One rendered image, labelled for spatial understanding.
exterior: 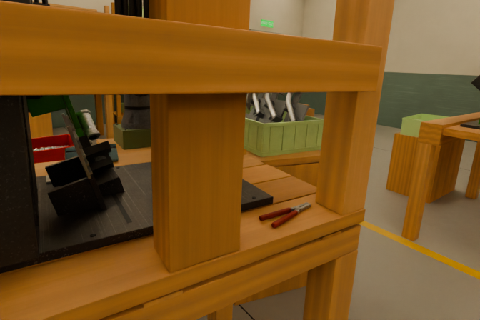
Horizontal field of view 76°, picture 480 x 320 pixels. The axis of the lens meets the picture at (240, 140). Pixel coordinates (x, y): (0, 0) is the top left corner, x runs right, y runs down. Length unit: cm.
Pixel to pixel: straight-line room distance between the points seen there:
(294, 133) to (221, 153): 113
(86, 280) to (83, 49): 37
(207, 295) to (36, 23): 50
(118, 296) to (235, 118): 33
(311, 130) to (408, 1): 661
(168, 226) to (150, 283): 10
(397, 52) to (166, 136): 767
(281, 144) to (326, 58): 106
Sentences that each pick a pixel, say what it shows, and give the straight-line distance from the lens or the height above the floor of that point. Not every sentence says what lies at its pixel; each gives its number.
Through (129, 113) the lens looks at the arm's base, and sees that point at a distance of 146.
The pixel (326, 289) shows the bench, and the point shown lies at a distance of 93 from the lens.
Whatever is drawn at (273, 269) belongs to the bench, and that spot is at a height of 81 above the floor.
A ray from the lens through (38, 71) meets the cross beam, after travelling 39.
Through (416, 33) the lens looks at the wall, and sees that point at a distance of 790.
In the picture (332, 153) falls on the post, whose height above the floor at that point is 103.
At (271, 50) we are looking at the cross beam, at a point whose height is 125.
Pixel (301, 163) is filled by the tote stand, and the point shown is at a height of 75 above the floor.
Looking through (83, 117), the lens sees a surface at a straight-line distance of 89.
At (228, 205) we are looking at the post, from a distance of 56.
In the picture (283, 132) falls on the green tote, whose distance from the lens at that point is 158.
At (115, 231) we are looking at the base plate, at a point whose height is 90.
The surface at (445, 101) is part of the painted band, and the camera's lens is 759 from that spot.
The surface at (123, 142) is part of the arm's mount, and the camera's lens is 143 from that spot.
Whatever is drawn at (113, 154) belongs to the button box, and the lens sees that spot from 110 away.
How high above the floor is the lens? 122
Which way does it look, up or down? 13 degrees down
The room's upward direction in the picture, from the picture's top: 2 degrees clockwise
